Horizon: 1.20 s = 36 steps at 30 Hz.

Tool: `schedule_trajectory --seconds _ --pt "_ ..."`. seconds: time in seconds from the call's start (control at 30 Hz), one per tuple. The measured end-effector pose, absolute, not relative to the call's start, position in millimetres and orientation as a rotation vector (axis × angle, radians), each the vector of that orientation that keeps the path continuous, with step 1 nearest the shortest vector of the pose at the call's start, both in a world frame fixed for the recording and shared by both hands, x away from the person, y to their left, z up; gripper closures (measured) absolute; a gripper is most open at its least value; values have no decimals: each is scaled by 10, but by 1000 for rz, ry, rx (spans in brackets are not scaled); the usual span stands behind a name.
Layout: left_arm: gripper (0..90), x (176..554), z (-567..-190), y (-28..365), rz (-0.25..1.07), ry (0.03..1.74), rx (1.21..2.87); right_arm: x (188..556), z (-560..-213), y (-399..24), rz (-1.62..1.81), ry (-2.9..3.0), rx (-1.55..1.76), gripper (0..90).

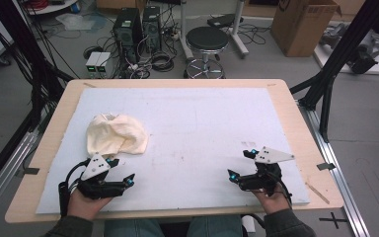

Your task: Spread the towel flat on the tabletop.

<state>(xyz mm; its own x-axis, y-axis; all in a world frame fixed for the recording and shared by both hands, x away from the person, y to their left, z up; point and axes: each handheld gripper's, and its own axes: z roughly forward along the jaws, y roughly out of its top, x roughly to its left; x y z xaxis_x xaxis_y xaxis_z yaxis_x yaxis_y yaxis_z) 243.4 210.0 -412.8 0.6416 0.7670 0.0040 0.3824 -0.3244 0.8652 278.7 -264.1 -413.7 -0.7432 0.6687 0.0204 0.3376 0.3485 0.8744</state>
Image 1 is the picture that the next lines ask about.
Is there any person's right hand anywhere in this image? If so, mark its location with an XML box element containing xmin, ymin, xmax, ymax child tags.
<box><xmin>252</xmin><ymin>189</ymin><xmax>292</xmax><ymax>215</ymax></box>

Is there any white round table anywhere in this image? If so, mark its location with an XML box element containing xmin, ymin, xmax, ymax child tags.
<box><xmin>25</xmin><ymin>0</ymin><xmax>81</xmax><ymax>16</ymax></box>

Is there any brown cardboard box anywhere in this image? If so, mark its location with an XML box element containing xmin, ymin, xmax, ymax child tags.
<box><xmin>269</xmin><ymin>0</ymin><xmax>342</xmax><ymax>58</ymax></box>

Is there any person's left leg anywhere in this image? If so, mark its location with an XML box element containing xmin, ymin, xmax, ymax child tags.
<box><xmin>103</xmin><ymin>218</ymin><xmax>166</xmax><ymax>237</ymax></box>

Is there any large black computer tower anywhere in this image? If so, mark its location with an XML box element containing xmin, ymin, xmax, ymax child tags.
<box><xmin>113</xmin><ymin>7</ymin><xmax>143</xmax><ymax>64</ymax></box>

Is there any black metal frame post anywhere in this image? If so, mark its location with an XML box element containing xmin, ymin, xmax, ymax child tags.
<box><xmin>289</xmin><ymin>0</ymin><xmax>379</xmax><ymax>143</ymax></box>
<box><xmin>0</xmin><ymin>0</ymin><xmax>75</xmax><ymax>132</ymax></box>

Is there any cream printed cloth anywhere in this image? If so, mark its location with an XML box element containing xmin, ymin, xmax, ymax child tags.
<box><xmin>86</xmin><ymin>113</ymin><xmax>150</xmax><ymax>158</ymax></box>

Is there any person's left hand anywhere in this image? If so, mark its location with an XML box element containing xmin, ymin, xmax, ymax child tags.
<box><xmin>67</xmin><ymin>190</ymin><xmax>114</xmax><ymax>221</ymax></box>

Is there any person's right leg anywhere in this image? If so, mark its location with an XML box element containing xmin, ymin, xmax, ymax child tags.
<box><xmin>186</xmin><ymin>215</ymin><xmax>245</xmax><ymax>237</ymax></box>

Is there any clear plastic sheet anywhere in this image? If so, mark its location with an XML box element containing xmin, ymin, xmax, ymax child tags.
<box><xmin>54</xmin><ymin>12</ymin><xmax>97</xmax><ymax>32</ymax></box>

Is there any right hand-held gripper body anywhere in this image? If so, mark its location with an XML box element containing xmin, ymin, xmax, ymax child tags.
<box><xmin>238</xmin><ymin>146</ymin><xmax>295</xmax><ymax>198</ymax></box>

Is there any right hand-held gripper cable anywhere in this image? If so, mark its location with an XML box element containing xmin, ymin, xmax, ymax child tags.
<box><xmin>274</xmin><ymin>172</ymin><xmax>294</xmax><ymax>209</ymax></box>

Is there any white foam board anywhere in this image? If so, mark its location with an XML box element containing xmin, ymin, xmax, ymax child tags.
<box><xmin>36</xmin><ymin>86</ymin><xmax>311</xmax><ymax>215</ymax></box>

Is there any person's leg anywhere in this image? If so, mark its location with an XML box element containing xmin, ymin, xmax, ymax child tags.
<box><xmin>186</xmin><ymin>215</ymin><xmax>245</xmax><ymax>237</ymax></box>
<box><xmin>103</xmin><ymin>218</ymin><xmax>166</xmax><ymax>237</ymax></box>

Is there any grey and black device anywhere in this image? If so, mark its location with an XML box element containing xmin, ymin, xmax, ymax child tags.
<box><xmin>320</xmin><ymin>22</ymin><xmax>379</xmax><ymax>75</ymax></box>

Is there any flat black stand base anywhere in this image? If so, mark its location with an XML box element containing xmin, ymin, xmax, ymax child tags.
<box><xmin>206</xmin><ymin>13</ymin><xmax>245</xmax><ymax>30</ymax></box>

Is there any coiled black cable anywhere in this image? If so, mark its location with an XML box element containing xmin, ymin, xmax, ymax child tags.
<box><xmin>150</xmin><ymin>51</ymin><xmax>176</xmax><ymax>73</ymax></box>

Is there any slim black computer tower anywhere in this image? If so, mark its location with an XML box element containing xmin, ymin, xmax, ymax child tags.
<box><xmin>141</xmin><ymin>5</ymin><xmax>163</xmax><ymax>54</ymax></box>

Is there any white power supply box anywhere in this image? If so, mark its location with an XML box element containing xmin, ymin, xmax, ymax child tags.
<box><xmin>95</xmin><ymin>51</ymin><xmax>113</xmax><ymax>79</ymax></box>
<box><xmin>85</xmin><ymin>51</ymin><xmax>102</xmax><ymax>79</ymax></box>

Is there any white metal stand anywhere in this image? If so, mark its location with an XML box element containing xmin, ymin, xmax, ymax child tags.
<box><xmin>178</xmin><ymin>0</ymin><xmax>250</xmax><ymax>61</ymax></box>

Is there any black round stool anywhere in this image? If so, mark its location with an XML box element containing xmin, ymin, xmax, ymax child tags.
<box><xmin>184</xmin><ymin>26</ymin><xmax>231</xmax><ymax>80</ymax></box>

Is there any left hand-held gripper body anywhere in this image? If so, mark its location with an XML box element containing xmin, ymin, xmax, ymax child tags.
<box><xmin>77</xmin><ymin>152</ymin><xmax>126</xmax><ymax>200</ymax></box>

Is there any aluminium rail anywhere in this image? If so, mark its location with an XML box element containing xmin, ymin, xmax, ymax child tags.
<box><xmin>0</xmin><ymin>130</ymin><xmax>39</xmax><ymax>225</ymax></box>
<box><xmin>296</xmin><ymin>99</ymin><xmax>371</xmax><ymax>237</ymax></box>

